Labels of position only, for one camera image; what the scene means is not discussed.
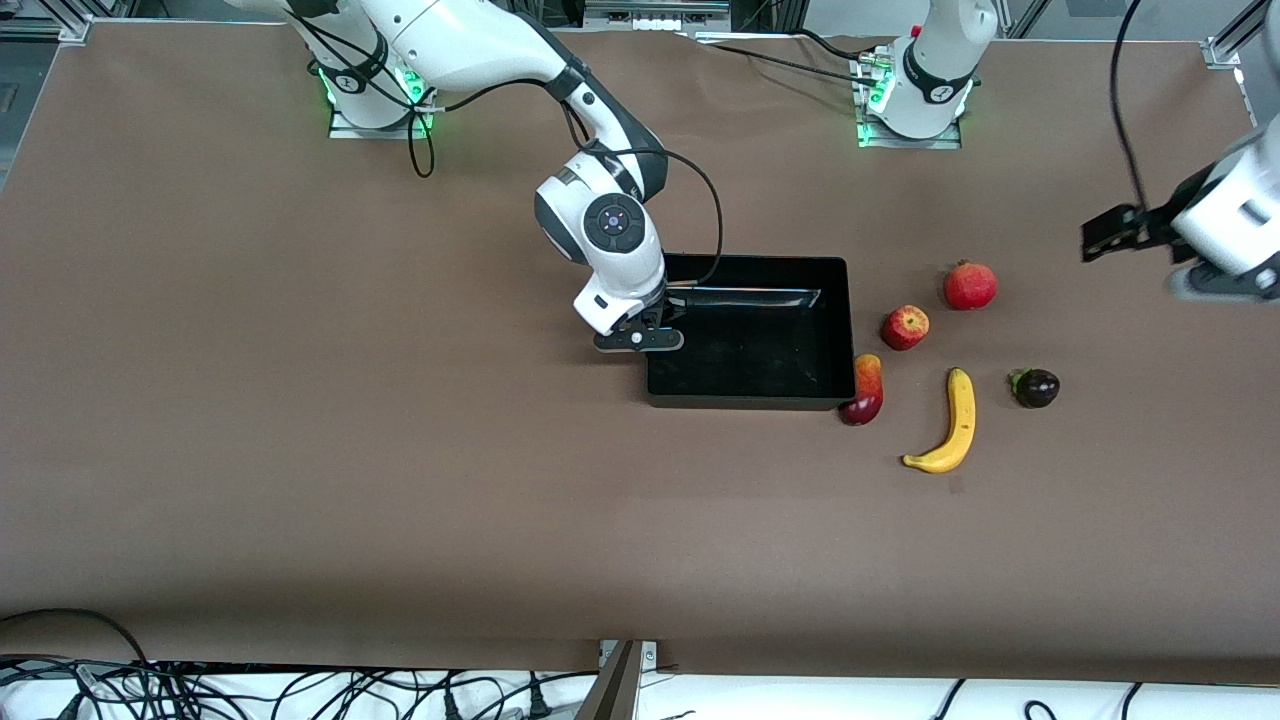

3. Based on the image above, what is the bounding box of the dark purple eggplant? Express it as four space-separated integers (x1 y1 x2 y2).
1008 367 1062 410

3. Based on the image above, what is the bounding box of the yellow banana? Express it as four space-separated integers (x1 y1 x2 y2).
902 367 977 475

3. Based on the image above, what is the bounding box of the red apple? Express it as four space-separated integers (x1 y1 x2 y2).
881 305 931 352

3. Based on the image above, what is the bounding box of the aluminium frame corner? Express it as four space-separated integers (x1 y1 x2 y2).
1203 0 1266 71
0 0 93 46

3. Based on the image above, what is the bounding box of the red yellow mango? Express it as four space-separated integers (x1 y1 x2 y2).
838 353 885 427

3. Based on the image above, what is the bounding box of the black cable tangle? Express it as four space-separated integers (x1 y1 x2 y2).
0 655 601 720

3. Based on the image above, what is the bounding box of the dark metal beam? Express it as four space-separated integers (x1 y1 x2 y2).
575 640 646 720

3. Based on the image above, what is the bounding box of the thick black gripper cable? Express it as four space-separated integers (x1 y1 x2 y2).
1110 0 1151 211
405 75 724 291

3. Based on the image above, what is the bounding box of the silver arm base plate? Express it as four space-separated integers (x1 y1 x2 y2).
328 60 436 140
855 55 964 150

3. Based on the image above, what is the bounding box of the black plastic box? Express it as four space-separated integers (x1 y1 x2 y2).
645 254 858 411

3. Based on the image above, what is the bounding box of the white power strip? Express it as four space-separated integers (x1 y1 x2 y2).
583 0 733 33

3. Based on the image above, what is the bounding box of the black arcing cable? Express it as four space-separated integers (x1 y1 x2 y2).
0 608 151 666

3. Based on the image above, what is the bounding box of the red pomegranate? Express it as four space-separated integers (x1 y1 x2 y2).
943 259 999 312

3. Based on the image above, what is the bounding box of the black base cable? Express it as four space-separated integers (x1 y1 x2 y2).
690 30 891 86

